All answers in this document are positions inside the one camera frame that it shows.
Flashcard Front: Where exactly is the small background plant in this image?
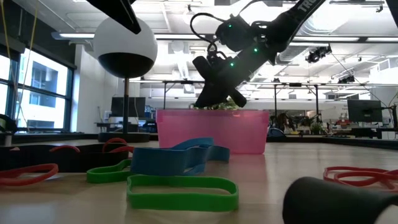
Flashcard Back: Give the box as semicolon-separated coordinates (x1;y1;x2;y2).
310;122;325;135

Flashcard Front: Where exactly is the long ceiling light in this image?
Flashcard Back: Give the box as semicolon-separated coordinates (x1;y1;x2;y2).
154;33;398;44
51;30;96;40

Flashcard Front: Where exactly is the black foam cylinder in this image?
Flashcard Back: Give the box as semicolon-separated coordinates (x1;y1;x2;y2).
282;176;398;224

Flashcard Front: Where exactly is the black hook on white post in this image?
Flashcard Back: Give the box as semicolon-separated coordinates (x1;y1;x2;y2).
0;113;18;147

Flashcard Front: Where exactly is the white globe lamp black stand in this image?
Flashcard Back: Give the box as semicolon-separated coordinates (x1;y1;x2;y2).
93;16;159;143

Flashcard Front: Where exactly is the background office desk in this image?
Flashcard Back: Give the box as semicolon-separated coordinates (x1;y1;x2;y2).
351;126;398;140
95;119;158;134

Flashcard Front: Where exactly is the black gantry frame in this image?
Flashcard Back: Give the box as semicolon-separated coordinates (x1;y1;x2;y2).
273;82;320;124
162;80;211;110

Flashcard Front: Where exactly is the silver ventilation duct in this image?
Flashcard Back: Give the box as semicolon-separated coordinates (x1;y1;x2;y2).
275;18;330;65

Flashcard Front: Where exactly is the large dark-framed window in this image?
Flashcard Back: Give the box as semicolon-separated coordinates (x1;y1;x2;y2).
0;46;77;133

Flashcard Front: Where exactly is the black computer monitor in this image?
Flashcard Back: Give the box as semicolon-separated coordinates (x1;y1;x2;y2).
347;99;383;123
111;96;146;118

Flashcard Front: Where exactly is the pink translucent plastic bin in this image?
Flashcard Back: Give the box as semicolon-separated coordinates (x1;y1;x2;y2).
155;108;270;156

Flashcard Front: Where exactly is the red rubber band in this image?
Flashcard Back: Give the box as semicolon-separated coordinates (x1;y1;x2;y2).
50;145;81;153
0;163;59;187
323;166;398;191
334;170;398;187
102;138;135;154

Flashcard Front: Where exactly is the wide blue rubber band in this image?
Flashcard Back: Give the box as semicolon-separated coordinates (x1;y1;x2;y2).
130;145;208;177

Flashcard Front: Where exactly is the black aluminium table frame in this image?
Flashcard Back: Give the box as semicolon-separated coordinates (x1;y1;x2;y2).
0;132;398;151

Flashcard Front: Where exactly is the yellow cable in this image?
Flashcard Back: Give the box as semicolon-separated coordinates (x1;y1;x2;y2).
0;0;39;127

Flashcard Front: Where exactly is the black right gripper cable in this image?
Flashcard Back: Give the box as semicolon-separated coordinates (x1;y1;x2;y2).
188;12;225;54

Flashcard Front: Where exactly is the green rubber band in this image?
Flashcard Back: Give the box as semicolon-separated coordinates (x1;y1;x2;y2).
126;174;239;212
86;159;133;184

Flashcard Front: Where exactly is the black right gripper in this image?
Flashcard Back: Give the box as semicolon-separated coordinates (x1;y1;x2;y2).
192;51;265;108

